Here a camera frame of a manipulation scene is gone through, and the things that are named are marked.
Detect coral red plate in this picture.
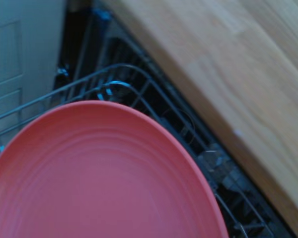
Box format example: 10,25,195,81
0,100,229,238

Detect white drawer cabinet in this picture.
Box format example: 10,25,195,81
0,0,67,152

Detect wire dishwasher rack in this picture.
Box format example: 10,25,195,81
0,62,277,238

